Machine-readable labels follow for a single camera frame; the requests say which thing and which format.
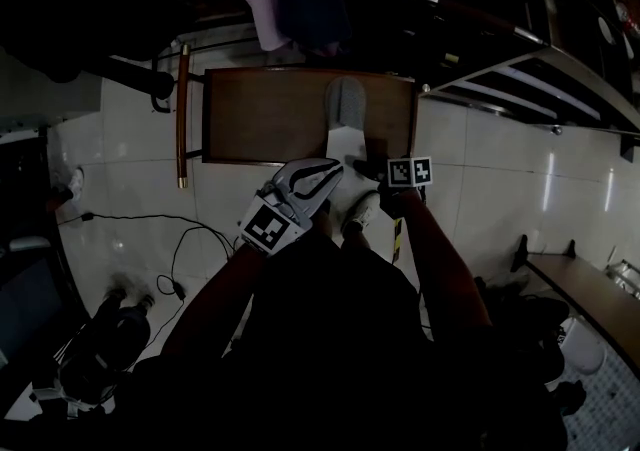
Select chrome wire rack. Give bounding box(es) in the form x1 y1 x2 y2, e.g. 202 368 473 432
604 258 640 301

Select white patterned mat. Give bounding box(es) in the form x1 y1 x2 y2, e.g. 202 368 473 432
559 348 640 451

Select person's black clothing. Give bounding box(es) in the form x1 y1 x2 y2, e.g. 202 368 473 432
114 226 571 451

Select wooden handle bar brass ends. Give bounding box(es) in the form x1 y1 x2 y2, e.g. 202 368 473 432
175 43 193 190

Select person's right forearm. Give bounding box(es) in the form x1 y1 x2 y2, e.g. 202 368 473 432
397 188 494 335

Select grey storage box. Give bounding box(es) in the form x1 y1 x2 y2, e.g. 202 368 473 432
0 251 67 371

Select low brown wooden table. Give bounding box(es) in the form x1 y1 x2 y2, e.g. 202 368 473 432
201 66 420 166

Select person's left forearm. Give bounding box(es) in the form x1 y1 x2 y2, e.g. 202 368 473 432
164 238 267 360

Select black power cable with plug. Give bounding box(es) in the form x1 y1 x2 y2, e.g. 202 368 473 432
55 210 236 254

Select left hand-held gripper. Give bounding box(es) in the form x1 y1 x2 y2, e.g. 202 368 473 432
239 157 347 259

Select black clothes rack base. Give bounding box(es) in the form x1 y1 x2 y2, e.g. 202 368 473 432
99 54 177 114

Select person's white shoe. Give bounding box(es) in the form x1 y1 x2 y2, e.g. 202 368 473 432
66 167 86 201
341 190 382 236

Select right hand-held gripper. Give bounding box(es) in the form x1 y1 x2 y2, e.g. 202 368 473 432
353 155 433 218

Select black looped cable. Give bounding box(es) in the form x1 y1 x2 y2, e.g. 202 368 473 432
155 226 237 301

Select grey quilted slipper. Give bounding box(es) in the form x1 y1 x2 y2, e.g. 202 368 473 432
324 76 369 163

